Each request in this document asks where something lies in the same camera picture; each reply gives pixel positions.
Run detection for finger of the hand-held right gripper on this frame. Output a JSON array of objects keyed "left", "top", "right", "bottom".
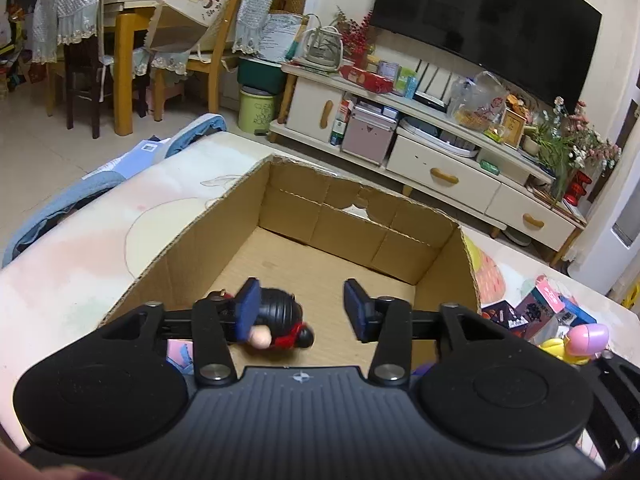
[{"left": 598, "top": 351, "right": 640, "bottom": 427}]

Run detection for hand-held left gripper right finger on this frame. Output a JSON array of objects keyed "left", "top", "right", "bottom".
[{"left": 343, "top": 280, "right": 507, "bottom": 384}]

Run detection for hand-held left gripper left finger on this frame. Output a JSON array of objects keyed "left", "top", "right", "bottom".
[{"left": 100, "top": 278, "right": 261, "bottom": 387}]

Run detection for black doll toy red scarf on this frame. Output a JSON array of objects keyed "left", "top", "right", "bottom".
[{"left": 210, "top": 287, "right": 317, "bottom": 352}]

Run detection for yellow pink water gun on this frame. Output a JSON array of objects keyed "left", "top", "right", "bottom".
[{"left": 539, "top": 323, "right": 611, "bottom": 367}]

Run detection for cardboard box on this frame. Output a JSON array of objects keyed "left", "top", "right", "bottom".
[{"left": 97, "top": 155, "right": 484, "bottom": 377}]

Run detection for blue printed box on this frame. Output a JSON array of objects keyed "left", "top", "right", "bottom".
[{"left": 559, "top": 296, "right": 599, "bottom": 327}]

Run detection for purple printed box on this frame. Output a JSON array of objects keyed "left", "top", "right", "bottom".
[{"left": 515, "top": 275, "right": 568, "bottom": 333}]

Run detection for cream television cabinet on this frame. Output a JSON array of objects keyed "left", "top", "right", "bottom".
[{"left": 269, "top": 57, "right": 587, "bottom": 267}]

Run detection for pink metal case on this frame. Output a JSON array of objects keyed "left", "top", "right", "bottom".
[{"left": 341, "top": 104, "right": 399, "bottom": 167}]

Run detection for white air conditioner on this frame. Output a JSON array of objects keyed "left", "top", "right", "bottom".
[{"left": 581, "top": 99, "right": 640, "bottom": 297}]

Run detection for blue book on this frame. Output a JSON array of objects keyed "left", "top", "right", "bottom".
[{"left": 84, "top": 137, "right": 174, "bottom": 181}]

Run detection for light green trash can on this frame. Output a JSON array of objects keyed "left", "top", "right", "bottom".
[{"left": 237, "top": 86, "right": 279, "bottom": 136}]

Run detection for red ornament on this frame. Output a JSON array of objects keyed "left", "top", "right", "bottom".
[{"left": 564, "top": 170, "right": 594, "bottom": 207}]

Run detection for blue cloth cushion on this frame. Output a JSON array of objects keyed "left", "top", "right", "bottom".
[{"left": 2, "top": 114, "right": 227, "bottom": 268}]

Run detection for red flat box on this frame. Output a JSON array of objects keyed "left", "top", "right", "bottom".
[{"left": 339, "top": 64, "right": 394, "bottom": 94}]

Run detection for dark green storage bin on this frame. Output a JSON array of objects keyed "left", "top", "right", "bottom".
[{"left": 237, "top": 55, "right": 289, "bottom": 97}]

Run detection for clear plastic bag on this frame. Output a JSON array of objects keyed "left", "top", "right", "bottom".
[{"left": 446, "top": 71, "right": 509, "bottom": 134}]

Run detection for potted flower plant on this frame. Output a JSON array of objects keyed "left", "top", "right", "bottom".
[{"left": 519, "top": 96, "right": 622, "bottom": 202}]

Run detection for light wooden chair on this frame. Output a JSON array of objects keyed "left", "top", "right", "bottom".
[{"left": 150, "top": 0, "right": 251, "bottom": 122}]

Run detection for wooden dining table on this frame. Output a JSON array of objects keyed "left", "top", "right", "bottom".
[{"left": 101, "top": 0, "right": 237, "bottom": 137}]

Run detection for red berry branches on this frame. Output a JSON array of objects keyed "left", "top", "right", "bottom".
[{"left": 334, "top": 6, "right": 377, "bottom": 57}]

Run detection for dark wooden chair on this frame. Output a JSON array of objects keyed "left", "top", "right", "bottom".
[{"left": 45, "top": 30, "right": 151, "bottom": 140}]

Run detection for lace chair cover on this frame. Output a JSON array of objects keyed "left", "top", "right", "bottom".
[
  {"left": 29, "top": 0, "right": 107, "bottom": 64},
  {"left": 231, "top": 0, "right": 279, "bottom": 57}
]

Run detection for printed cream cloth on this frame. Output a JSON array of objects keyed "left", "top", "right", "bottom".
[{"left": 149, "top": 0, "right": 239, "bottom": 54}]

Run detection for black television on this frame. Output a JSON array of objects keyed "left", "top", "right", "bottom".
[{"left": 372, "top": 0, "right": 604, "bottom": 107}]

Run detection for wooden picture frame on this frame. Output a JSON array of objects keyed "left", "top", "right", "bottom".
[{"left": 500, "top": 106, "right": 527, "bottom": 149}]

